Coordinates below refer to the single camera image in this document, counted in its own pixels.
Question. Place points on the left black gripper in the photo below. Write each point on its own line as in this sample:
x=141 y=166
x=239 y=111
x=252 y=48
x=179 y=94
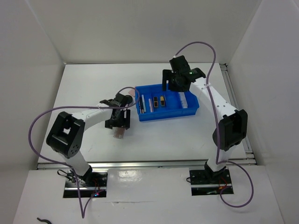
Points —
x=110 y=123

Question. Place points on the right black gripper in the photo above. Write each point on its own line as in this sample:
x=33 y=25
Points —
x=167 y=75

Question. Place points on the brown eyeshadow palette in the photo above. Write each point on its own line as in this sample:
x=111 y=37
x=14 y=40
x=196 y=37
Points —
x=119 y=132

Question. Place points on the black gold lipstick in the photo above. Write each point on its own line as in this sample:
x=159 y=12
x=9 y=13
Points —
x=155 y=102
x=162 y=100

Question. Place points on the white blue makeup pen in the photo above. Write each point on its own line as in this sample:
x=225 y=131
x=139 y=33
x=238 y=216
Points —
x=143 y=104

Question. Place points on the pink slim makeup tube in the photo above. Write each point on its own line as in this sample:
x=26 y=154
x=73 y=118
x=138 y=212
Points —
x=151 y=105

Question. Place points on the white lotion bottle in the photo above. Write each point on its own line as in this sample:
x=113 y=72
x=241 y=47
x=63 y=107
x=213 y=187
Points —
x=183 y=100

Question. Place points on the blue plastic organizer bin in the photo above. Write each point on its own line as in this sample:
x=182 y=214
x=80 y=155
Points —
x=172 y=108

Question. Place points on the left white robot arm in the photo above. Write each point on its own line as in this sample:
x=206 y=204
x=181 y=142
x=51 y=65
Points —
x=66 y=134

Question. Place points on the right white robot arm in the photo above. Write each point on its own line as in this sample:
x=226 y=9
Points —
x=231 y=124

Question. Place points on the black hook bottom left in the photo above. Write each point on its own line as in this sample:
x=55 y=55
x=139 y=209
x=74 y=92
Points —
x=44 y=220

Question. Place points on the aluminium rail front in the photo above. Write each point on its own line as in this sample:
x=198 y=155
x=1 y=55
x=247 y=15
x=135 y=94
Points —
x=147 y=164

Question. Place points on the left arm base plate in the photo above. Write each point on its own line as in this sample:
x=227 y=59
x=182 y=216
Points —
x=97 y=185

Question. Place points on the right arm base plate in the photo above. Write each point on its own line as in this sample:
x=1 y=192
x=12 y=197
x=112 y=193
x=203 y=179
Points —
x=202 y=186

